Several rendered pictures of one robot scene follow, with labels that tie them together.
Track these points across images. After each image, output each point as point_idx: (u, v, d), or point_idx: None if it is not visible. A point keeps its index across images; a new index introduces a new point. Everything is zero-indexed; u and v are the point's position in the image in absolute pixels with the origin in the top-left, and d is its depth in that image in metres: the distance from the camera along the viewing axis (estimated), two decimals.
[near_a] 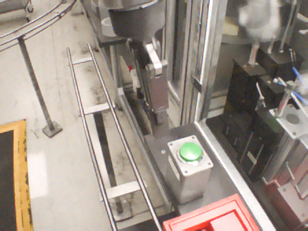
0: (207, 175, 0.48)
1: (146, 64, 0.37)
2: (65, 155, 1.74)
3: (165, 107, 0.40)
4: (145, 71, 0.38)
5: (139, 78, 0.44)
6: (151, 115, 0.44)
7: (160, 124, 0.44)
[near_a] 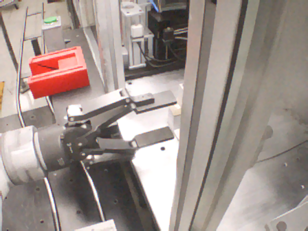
0: (60, 34, 0.72)
1: None
2: (31, 106, 1.98)
3: (132, 157, 0.50)
4: None
5: (109, 100, 0.41)
6: (141, 137, 0.49)
7: None
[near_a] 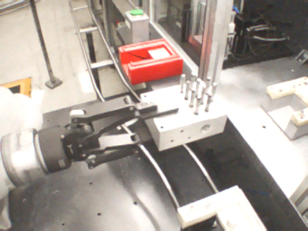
0: (147, 26, 0.80)
1: None
2: (64, 101, 2.06)
3: (135, 151, 0.49)
4: (99, 142, 0.46)
5: (113, 105, 0.42)
6: (145, 130, 0.49)
7: None
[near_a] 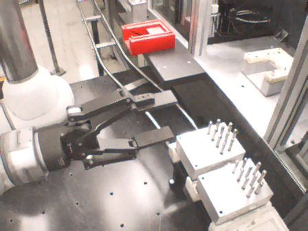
0: (145, 9, 0.93)
1: None
2: None
3: (132, 157, 0.50)
4: None
5: (109, 100, 0.41)
6: (141, 137, 0.49)
7: None
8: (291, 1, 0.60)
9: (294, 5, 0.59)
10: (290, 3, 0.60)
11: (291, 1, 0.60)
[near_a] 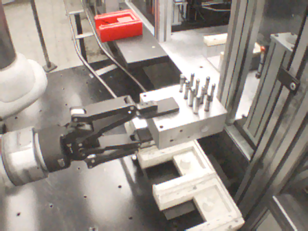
0: (117, 1, 0.98)
1: None
2: None
3: (134, 151, 0.49)
4: (98, 142, 0.46)
5: (113, 105, 0.41)
6: (144, 130, 0.49)
7: None
8: None
9: None
10: None
11: None
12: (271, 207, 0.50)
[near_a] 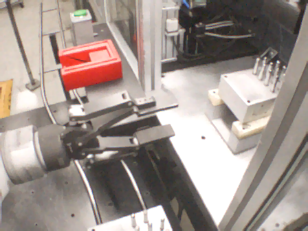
0: (90, 27, 0.74)
1: None
2: (42, 103, 2.00)
3: (133, 155, 0.49)
4: (97, 143, 0.46)
5: (111, 102, 0.41)
6: (143, 133, 0.49)
7: None
8: (273, 17, 0.41)
9: (278, 24, 0.40)
10: (272, 20, 0.41)
11: (273, 17, 0.41)
12: None
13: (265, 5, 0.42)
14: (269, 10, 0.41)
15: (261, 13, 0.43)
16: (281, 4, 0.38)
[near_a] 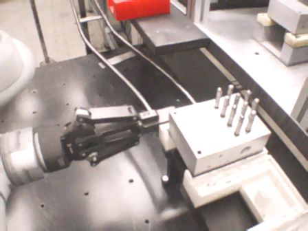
0: None
1: None
2: None
3: (135, 143, 0.47)
4: None
5: (115, 113, 0.43)
6: None
7: None
8: (301, 0, 0.51)
9: (305, 5, 0.50)
10: (300, 2, 0.51)
11: (301, 0, 0.51)
12: None
13: None
14: None
15: None
16: None
